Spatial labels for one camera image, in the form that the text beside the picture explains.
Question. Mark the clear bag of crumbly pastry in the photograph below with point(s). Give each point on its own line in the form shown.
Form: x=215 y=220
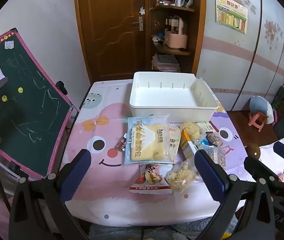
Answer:
x=179 y=176

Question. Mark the blue yellow bread packet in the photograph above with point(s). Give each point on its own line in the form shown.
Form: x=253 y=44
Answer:
x=144 y=142

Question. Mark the floral sliding wardrobe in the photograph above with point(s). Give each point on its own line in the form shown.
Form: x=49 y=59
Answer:
x=257 y=62

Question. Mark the black chalkboard clamp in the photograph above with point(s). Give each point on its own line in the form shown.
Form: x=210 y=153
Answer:
x=61 y=87

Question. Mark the dark red foil packet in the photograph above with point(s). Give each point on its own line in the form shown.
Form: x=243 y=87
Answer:
x=122 y=143

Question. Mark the yellow pastry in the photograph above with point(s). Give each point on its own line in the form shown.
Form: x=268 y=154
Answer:
x=190 y=128

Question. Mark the wall poster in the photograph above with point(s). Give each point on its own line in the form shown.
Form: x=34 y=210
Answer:
x=232 y=15

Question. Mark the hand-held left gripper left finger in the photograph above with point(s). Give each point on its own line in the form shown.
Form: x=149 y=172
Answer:
x=78 y=172

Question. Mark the small plush toy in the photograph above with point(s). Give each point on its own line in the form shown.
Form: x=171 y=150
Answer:
x=158 y=37

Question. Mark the wooden door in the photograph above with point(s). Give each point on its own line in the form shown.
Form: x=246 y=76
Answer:
x=107 y=30

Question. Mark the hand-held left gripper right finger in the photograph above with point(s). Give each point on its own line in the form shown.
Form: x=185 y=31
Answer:
x=208 y=175

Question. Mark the pink framed chalkboard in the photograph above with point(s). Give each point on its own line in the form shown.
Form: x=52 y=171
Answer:
x=19 y=110

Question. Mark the white plastic bin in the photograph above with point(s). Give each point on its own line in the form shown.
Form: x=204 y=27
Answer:
x=172 y=100

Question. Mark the stack of folded cloths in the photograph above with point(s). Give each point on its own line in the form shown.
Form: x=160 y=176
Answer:
x=165 y=63

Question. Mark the blue plush pillow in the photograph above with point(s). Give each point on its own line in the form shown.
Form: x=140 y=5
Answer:
x=258 y=105

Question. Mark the clear printed snack packet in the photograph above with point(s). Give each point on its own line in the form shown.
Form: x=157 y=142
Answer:
x=218 y=156

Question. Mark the blue snack packet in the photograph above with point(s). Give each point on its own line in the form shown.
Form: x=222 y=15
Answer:
x=202 y=142

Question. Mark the clear nut candy packet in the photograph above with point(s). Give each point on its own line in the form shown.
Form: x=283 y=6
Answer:
x=213 y=138

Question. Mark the yellow snack packet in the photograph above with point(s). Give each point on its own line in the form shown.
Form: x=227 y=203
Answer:
x=185 y=150

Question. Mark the cartoon printed tablecloth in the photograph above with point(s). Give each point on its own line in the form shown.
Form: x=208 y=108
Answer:
x=102 y=180

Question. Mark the pink plastic stool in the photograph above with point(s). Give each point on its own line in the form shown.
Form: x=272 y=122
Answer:
x=257 y=120

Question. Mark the pink storage basket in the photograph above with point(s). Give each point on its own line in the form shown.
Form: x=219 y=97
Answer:
x=175 y=40

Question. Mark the wooden bed post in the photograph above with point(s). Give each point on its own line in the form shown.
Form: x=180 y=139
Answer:
x=253 y=151

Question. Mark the white pillow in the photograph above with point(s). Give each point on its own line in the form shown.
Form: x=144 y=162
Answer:
x=269 y=152

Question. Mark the white green biscuit packet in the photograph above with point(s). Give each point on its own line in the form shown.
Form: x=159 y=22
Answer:
x=174 y=142

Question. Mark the wooden corner shelf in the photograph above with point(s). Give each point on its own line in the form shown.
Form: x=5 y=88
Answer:
x=197 y=30

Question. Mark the red white snack packet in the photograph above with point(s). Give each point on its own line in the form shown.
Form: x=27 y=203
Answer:
x=149 y=180

